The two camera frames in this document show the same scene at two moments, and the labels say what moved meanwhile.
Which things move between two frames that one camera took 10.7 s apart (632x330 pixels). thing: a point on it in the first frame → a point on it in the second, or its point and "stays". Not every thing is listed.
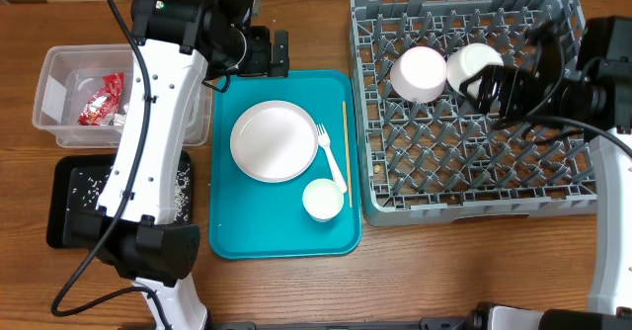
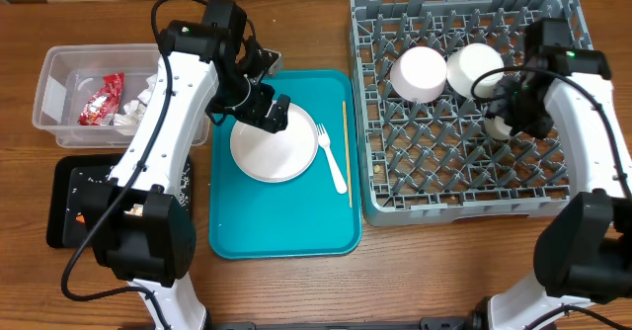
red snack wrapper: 105,102 stays
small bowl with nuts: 418,74 stays
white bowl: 468,60 stays
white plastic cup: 322,200 → 497,127
